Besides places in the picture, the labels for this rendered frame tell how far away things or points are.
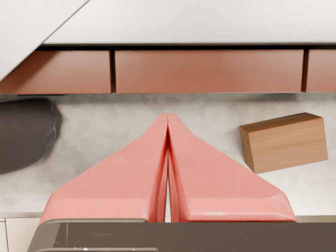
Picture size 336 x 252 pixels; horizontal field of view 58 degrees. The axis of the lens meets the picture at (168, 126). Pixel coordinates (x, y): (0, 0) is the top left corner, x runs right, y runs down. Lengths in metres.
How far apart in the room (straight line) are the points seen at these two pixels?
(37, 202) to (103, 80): 0.27
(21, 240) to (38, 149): 0.63
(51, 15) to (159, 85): 0.11
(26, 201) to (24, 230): 0.53
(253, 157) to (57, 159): 0.28
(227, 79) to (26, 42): 0.18
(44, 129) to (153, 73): 0.21
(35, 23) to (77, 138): 0.22
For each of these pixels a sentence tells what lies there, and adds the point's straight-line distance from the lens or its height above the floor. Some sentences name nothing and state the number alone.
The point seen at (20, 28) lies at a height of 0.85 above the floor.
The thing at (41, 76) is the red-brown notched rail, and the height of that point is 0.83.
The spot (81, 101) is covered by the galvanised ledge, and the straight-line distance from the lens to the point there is 0.45.
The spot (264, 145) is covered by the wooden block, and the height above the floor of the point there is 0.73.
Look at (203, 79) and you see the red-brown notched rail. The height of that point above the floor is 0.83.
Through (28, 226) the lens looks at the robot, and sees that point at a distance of 1.03.
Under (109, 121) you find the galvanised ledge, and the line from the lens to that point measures 0.45.
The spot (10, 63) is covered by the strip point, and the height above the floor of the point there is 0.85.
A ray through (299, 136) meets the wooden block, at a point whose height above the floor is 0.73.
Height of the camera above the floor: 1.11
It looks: 80 degrees down
